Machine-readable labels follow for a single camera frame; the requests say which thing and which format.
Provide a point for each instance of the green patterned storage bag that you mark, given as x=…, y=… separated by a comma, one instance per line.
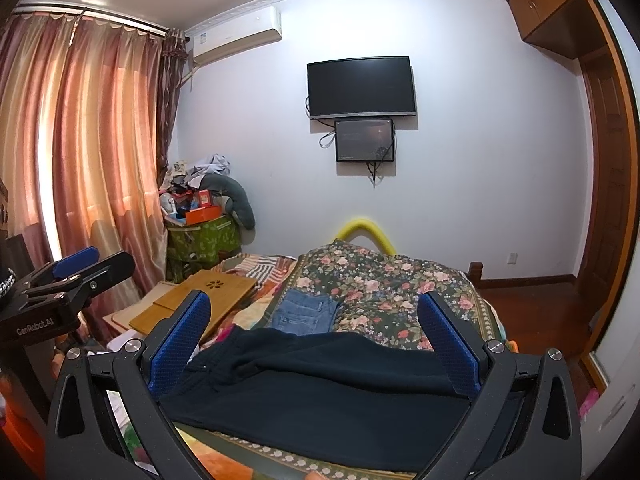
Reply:
x=201, y=247

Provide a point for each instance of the white air conditioner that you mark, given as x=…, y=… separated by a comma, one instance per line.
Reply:
x=238, y=35

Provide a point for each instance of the wooden lap desk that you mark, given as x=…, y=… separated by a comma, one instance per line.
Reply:
x=215, y=293

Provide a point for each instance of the orange box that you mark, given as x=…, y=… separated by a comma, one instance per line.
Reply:
x=202, y=214

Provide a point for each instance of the folded blue denim jeans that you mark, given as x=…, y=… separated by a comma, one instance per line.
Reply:
x=301, y=314

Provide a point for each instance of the dark teal fleece pants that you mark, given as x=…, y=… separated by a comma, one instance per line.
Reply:
x=337, y=397

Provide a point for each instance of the pink orange curtain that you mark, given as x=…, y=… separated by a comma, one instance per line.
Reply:
x=83, y=145

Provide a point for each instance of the wall mounted black television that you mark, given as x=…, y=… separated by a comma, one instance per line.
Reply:
x=354, y=87

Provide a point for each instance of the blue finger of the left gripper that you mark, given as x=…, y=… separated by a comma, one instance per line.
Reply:
x=73, y=264
x=109, y=271

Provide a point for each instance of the small black wall screen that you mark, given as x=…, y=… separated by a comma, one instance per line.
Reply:
x=365, y=140

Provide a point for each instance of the striped patchwork quilt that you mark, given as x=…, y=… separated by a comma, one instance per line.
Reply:
x=269, y=272

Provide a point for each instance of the red small box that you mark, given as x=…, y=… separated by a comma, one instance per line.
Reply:
x=204, y=198

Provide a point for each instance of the grey neck pillow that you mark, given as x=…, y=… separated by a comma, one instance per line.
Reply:
x=237, y=203

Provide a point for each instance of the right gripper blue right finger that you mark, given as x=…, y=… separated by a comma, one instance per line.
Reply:
x=456, y=343

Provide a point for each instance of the brown wooden door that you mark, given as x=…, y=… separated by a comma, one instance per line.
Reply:
x=613, y=222

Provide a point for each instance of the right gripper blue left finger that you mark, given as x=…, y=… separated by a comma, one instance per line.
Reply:
x=171, y=343

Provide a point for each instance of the floral green bedspread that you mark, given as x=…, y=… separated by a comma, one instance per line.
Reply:
x=378, y=296

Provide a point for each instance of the wooden overhead cabinet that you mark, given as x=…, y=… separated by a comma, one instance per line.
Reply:
x=565, y=27

